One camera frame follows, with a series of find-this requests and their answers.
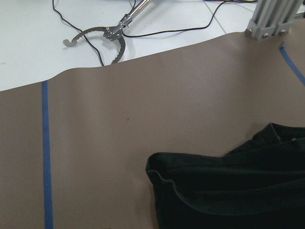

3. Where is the blue tape line lengthwise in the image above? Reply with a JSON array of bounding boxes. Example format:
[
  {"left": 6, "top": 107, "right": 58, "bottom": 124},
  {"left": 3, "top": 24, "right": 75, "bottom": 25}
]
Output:
[{"left": 279, "top": 42, "right": 305, "bottom": 85}]

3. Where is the thin black table cable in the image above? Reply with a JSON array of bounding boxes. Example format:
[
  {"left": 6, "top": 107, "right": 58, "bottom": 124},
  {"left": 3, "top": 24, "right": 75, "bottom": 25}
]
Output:
[{"left": 52, "top": 0, "right": 229, "bottom": 66}]

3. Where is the brown paper table cover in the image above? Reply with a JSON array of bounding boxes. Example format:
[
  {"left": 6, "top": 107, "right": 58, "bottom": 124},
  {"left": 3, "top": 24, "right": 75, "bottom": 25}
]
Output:
[{"left": 0, "top": 18, "right": 305, "bottom": 229}]

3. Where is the black printed t-shirt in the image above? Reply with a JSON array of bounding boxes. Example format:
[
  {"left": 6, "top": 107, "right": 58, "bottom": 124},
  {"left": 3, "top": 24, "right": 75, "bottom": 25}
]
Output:
[{"left": 146, "top": 123, "right": 305, "bottom": 229}]

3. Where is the aluminium frame post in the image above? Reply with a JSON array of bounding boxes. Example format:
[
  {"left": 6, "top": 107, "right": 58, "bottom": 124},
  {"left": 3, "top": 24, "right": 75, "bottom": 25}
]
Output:
[{"left": 245, "top": 0, "right": 303, "bottom": 40}]

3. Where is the blue tape line crosswise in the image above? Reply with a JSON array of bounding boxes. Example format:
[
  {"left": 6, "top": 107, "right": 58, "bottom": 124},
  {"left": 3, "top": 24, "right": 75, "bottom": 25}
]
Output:
[{"left": 41, "top": 81, "right": 53, "bottom": 229}]

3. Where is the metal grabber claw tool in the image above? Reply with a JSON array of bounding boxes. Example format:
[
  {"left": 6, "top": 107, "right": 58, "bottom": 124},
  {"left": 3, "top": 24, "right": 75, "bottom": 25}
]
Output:
[{"left": 63, "top": 0, "right": 151, "bottom": 64}]

